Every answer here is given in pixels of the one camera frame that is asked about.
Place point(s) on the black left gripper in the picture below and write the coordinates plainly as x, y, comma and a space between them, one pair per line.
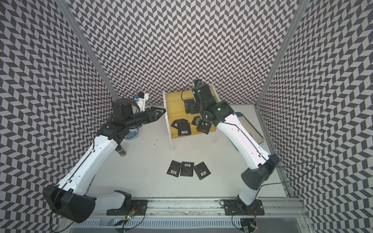
155, 116

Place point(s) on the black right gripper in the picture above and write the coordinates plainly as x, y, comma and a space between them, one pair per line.
190, 104

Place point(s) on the black tea bag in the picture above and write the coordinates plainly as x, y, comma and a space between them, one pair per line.
204, 126
187, 169
176, 123
201, 170
184, 130
174, 168

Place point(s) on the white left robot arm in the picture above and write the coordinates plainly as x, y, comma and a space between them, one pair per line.
68, 198

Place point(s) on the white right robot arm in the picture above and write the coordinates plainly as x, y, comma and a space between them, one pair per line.
260, 163

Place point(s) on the green tea bag lower back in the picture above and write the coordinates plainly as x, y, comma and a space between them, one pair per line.
196, 120

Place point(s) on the blue patterned ceramic bowl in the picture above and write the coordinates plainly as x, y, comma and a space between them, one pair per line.
133, 133

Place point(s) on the small brown jar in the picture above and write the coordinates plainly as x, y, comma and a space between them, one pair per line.
119, 149

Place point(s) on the blue tray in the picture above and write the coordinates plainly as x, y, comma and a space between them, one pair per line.
247, 122

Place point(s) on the beige cloth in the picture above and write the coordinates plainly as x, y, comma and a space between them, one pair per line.
253, 128

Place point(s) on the wooden shelf white frame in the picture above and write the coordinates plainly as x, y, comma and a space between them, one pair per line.
175, 109

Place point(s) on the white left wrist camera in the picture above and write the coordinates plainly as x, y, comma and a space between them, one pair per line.
140, 100

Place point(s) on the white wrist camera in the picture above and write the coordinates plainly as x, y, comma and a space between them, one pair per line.
140, 100
198, 86

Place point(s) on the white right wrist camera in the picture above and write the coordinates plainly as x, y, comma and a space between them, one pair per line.
198, 86

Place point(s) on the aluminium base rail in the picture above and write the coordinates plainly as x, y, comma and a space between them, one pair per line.
267, 215

